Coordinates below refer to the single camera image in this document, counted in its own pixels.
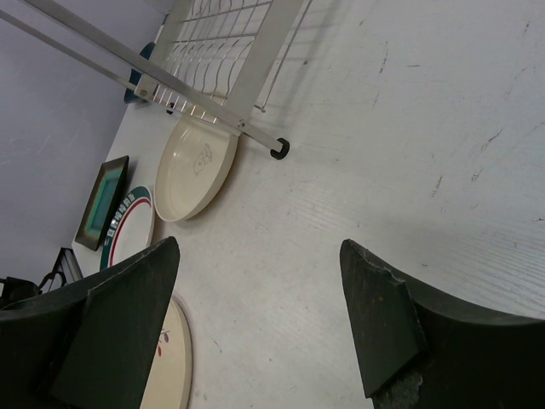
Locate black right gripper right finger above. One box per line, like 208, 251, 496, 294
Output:
340, 239, 544, 408

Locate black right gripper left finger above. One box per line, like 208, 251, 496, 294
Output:
1, 237, 180, 408

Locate dark blue irregular dish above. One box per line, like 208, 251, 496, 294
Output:
123, 42, 155, 105

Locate stainless steel dish rack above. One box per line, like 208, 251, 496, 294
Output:
1, 1, 311, 160

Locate cream and pink branch plate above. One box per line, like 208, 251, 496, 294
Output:
141, 296, 193, 409

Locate white green red rimmed plate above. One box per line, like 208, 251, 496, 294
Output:
100, 185, 155, 270

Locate square black teal plate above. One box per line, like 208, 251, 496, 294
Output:
75, 155, 129, 251

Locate cream bear plate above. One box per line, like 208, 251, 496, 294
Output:
154, 117, 238, 222

